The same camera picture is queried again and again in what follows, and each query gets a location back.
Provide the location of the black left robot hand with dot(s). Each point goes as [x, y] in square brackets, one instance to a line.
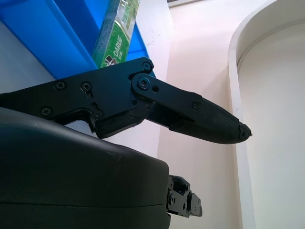
[71, 186]

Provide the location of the green toothpaste box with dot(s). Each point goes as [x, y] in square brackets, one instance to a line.
[114, 40]

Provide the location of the blue plastic tray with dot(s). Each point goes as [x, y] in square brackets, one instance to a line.
[59, 31]

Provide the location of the white curved tray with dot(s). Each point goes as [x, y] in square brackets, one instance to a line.
[245, 71]

